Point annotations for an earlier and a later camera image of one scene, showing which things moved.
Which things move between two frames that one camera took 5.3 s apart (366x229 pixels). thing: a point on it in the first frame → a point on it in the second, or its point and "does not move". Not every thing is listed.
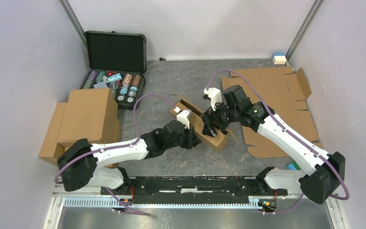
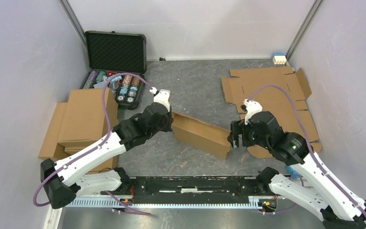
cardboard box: (91, 114) does not move
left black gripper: (192, 140) → (167, 127)
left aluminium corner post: (72, 16) does not move
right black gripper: (208, 129) → (238, 127)
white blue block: (279, 58) does not move
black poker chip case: (117, 61) does not move
